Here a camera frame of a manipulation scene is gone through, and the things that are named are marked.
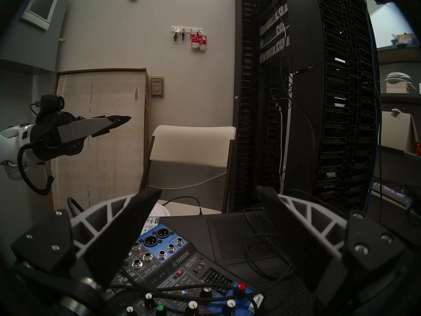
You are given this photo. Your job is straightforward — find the cream folding chair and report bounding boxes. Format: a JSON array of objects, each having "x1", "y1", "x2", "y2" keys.
[{"x1": 140, "y1": 125, "x2": 236, "y2": 214}]

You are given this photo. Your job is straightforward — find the white wall intercom screen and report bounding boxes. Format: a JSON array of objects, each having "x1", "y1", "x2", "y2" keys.
[{"x1": 21, "y1": 0, "x2": 58, "y2": 31}]

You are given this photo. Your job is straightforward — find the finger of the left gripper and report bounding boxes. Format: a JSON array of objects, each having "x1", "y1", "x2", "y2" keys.
[
  {"x1": 58, "y1": 117, "x2": 114, "y2": 143},
  {"x1": 89, "y1": 116, "x2": 132, "y2": 138}
]

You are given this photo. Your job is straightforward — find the white key hook rail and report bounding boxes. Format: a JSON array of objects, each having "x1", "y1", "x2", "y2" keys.
[{"x1": 171, "y1": 27, "x2": 203, "y2": 42}]

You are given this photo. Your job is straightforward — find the red key tag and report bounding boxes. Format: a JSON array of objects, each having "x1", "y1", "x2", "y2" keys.
[{"x1": 190, "y1": 34, "x2": 208, "y2": 52}]

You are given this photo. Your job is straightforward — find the black computer tower case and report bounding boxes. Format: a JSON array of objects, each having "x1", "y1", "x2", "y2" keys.
[{"x1": 158, "y1": 209, "x2": 411, "y2": 316}]

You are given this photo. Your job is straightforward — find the tangled thin black cables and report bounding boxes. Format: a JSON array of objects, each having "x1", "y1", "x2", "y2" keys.
[{"x1": 242, "y1": 208, "x2": 295, "y2": 281}]

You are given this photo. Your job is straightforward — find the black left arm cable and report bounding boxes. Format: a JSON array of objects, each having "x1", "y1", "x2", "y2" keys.
[{"x1": 17, "y1": 144, "x2": 55, "y2": 197}]

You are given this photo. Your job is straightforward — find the open cardboard box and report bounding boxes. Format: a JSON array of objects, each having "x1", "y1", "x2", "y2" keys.
[{"x1": 382, "y1": 110, "x2": 419, "y2": 153}]

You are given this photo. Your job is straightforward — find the beige leaning board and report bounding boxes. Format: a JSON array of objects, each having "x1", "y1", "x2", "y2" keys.
[{"x1": 53, "y1": 68, "x2": 150, "y2": 214}]

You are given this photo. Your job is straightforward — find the thin white cable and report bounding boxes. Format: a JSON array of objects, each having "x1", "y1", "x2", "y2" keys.
[{"x1": 148, "y1": 172, "x2": 227, "y2": 191}]

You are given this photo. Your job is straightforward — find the black cable bundle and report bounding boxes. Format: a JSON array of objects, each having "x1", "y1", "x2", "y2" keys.
[{"x1": 400, "y1": 185, "x2": 421, "y2": 227}]

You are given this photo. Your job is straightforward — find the black server rack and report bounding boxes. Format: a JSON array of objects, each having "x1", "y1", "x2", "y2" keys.
[
  {"x1": 285, "y1": 0, "x2": 382, "y2": 211},
  {"x1": 234, "y1": 0, "x2": 290, "y2": 214}
]

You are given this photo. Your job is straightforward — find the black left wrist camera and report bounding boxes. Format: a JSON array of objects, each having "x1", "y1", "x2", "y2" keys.
[{"x1": 37, "y1": 95, "x2": 65, "y2": 123}]

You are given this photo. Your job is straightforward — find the beige wall switch plate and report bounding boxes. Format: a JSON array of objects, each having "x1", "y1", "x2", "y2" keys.
[{"x1": 151, "y1": 76, "x2": 164, "y2": 98}]

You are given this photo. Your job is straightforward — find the blue pink plastic bags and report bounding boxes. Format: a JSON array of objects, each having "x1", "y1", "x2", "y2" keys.
[{"x1": 391, "y1": 34, "x2": 416, "y2": 46}]

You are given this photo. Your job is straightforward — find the grey metal shelving unit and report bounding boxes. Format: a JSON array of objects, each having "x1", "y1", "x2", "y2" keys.
[{"x1": 372, "y1": 45, "x2": 421, "y2": 220}]

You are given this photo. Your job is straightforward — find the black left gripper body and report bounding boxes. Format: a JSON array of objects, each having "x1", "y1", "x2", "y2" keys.
[{"x1": 31, "y1": 112, "x2": 90, "y2": 163}]

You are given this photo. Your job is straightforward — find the small beige box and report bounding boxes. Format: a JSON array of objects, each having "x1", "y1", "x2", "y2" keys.
[{"x1": 385, "y1": 82, "x2": 416, "y2": 94}]

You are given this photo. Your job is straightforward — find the blue black audio mixer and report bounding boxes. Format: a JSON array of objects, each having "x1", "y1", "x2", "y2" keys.
[{"x1": 105, "y1": 224, "x2": 265, "y2": 316}]

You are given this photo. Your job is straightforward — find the grey wall cabinet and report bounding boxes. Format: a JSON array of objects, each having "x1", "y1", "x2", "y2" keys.
[{"x1": 0, "y1": 0, "x2": 71, "y2": 72}]

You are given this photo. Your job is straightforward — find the coiled white cables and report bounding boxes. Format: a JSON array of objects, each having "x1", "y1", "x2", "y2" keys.
[{"x1": 385, "y1": 72, "x2": 414, "y2": 84}]

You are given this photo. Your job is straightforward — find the thin black cable with plug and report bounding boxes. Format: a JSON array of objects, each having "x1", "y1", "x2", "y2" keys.
[{"x1": 161, "y1": 196, "x2": 203, "y2": 215}]

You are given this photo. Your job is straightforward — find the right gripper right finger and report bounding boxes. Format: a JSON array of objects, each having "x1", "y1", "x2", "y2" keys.
[{"x1": 256, "y1": 186, "x2": 407, "y2": 311}]

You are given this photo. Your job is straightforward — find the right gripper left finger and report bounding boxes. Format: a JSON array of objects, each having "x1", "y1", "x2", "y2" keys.
[{"x1": 10, "y1": 189, "x2": 162, "y2": 286}]

